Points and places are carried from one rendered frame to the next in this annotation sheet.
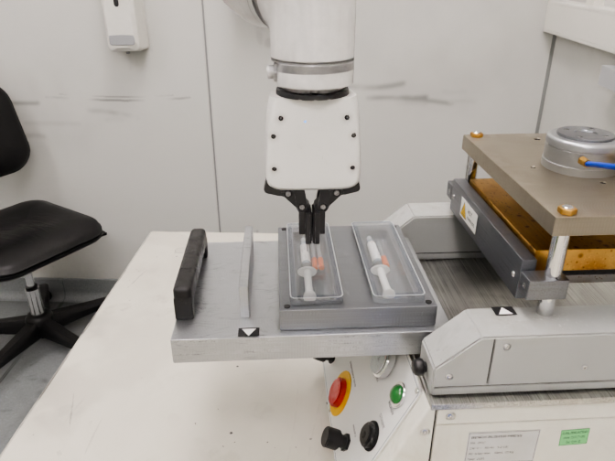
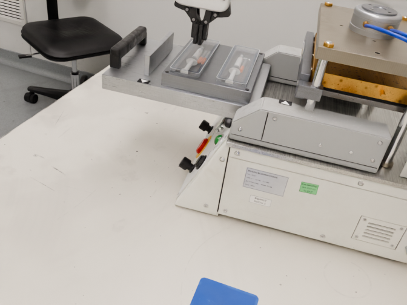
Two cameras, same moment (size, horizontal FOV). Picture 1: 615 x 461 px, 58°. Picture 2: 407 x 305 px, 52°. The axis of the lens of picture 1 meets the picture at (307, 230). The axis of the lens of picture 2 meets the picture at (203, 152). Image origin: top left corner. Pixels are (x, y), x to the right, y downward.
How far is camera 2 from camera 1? 28 cm
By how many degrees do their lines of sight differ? 14
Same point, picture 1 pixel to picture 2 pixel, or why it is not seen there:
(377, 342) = (212, 105)
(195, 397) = (126, 131)
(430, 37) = not seen: outside the picture
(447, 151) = not seen: hidden behind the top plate
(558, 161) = (354, 23)
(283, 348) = (160, 94)
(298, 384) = (186, 141)
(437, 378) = (233, 128)
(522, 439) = (277, 180)
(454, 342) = (248, 111)
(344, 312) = (197, 82)
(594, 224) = (341, 56)
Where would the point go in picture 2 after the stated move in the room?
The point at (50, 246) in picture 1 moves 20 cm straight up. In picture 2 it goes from (89, 46) to (88, 6)
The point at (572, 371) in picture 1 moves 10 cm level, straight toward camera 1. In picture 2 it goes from (312, 146) to (273, 165)
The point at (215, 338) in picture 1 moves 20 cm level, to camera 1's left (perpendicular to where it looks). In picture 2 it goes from (125, 79) to (29, 55)
